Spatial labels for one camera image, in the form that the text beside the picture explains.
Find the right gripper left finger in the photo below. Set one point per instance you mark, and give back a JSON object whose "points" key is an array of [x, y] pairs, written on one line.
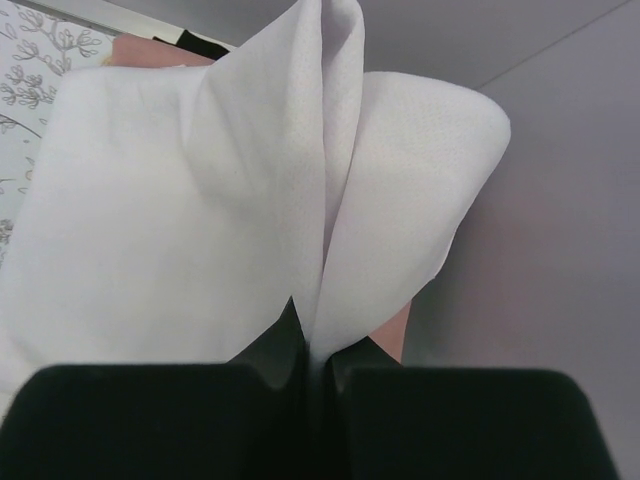
{"points": [[235, 420]]}

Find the black folded t shirt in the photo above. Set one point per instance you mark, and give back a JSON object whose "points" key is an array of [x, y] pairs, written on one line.
{"points": [[194, 44]]}

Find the white t shirt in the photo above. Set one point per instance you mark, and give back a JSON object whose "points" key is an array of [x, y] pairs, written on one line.
{"points": [[174, 212]]}

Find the floral table mat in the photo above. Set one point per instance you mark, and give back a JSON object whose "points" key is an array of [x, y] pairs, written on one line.
{"points": [[37, 49]]}

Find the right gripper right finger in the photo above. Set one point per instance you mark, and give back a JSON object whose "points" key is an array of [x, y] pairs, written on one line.
{"points": [[386, 421]]}

